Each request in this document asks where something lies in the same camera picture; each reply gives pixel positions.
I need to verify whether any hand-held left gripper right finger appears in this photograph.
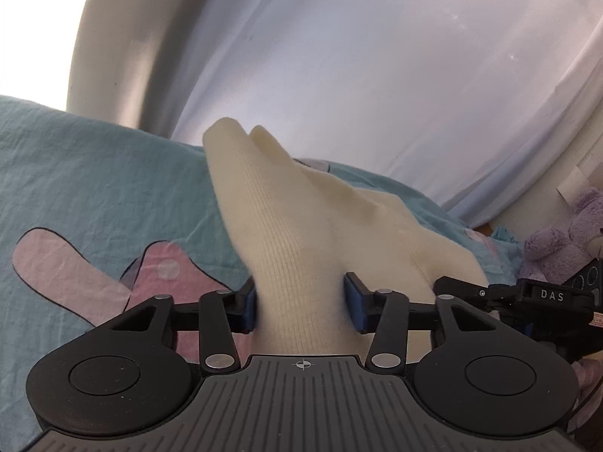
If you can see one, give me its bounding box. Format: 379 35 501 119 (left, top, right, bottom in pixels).
344 270 501 376

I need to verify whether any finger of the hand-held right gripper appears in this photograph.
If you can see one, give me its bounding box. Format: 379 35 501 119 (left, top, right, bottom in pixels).
432 276 493 303

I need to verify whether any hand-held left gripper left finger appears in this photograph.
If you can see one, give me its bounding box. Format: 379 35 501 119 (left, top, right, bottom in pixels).
96 277 258 372

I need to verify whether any cream knit sweater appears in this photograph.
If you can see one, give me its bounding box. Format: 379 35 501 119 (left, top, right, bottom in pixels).
202 117 491 363

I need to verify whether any purple plush toy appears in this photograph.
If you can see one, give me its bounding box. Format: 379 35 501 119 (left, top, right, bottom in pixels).
517 186 603 387

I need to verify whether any teal printed bed sheet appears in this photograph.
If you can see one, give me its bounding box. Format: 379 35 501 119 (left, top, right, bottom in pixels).
0 94 526 452

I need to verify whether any white curtain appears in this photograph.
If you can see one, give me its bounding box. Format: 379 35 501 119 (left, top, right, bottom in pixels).
66 0 603 231

